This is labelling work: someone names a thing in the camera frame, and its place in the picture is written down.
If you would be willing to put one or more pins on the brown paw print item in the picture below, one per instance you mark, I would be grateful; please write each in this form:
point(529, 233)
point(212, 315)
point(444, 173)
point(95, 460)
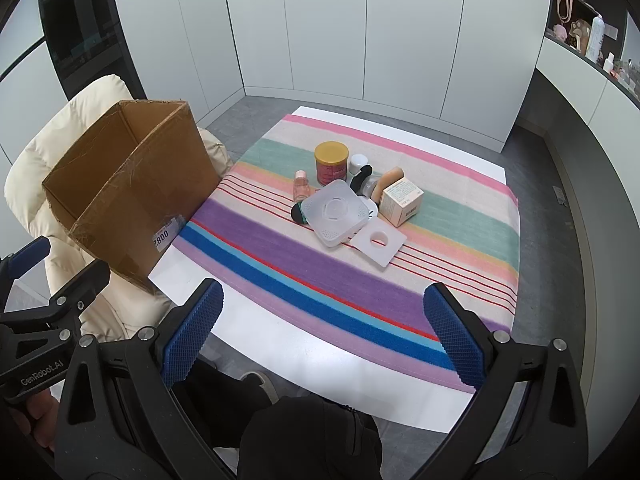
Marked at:
point(580, 34)

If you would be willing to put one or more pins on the person's left hand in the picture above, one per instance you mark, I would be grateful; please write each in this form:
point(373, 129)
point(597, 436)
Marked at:
point(37, 412)

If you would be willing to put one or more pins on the striped colourful cloth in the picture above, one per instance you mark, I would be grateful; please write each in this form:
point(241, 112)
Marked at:
point(325, 272)

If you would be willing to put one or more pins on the white square plate with hole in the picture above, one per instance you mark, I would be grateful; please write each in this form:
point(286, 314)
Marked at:
point(370, 249)

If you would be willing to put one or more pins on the clear plastic case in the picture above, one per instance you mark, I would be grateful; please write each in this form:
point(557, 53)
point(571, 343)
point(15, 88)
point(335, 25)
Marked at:
point(371, 189)

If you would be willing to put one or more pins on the red can with yellow lid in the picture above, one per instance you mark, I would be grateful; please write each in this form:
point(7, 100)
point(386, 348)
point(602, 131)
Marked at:
point(331, 165)

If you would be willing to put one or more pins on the small pink bottle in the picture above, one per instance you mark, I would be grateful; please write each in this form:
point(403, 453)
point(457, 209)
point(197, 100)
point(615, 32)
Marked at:
point(302, 187)

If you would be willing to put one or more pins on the small pink plush toy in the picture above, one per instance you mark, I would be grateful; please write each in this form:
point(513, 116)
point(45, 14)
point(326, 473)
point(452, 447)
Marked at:
point(559, 33)

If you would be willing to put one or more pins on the floor outlet cover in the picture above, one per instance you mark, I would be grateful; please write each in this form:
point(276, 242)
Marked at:
point(560, 196)

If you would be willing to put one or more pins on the cream carton box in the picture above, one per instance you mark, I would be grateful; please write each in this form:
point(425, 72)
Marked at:
point(400, 205)

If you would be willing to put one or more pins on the black built-in oven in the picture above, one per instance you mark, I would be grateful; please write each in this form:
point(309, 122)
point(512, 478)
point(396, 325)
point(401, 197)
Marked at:
point(85, 25)

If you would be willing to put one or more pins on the white spray bottle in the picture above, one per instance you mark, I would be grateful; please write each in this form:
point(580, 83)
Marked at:
point(596, 37)

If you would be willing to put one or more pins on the brown cardboard box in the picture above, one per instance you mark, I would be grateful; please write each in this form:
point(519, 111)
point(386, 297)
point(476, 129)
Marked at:
point(150, 200)

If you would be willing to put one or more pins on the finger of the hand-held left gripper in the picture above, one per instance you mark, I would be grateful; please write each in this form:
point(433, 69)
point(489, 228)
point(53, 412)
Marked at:
point(85, 282)
point(30, 256)

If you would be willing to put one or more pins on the person's dark trouser legs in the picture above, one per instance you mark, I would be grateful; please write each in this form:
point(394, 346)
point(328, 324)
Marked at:
point(310, 435)

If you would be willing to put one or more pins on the beige cushion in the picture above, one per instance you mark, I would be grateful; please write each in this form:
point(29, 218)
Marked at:
point(85, 110)

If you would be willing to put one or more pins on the clear plastic organizer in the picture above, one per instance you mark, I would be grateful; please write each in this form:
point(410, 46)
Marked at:
point(621, 67)

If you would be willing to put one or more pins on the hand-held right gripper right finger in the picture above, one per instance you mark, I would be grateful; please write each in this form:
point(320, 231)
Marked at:
point(455, 335)

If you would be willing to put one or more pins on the white square plastic container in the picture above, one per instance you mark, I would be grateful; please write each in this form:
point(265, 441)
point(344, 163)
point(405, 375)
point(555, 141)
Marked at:
point(330, 212)

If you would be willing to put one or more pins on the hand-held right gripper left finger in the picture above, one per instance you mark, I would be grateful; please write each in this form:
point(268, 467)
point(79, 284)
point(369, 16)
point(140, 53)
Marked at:
point(195, 332)

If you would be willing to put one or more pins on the small white jar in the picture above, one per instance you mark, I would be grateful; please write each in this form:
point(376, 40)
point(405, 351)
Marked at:
point(357, 161)

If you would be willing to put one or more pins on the small white bottle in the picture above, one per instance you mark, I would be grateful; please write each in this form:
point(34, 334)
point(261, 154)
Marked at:
point(608, 63)

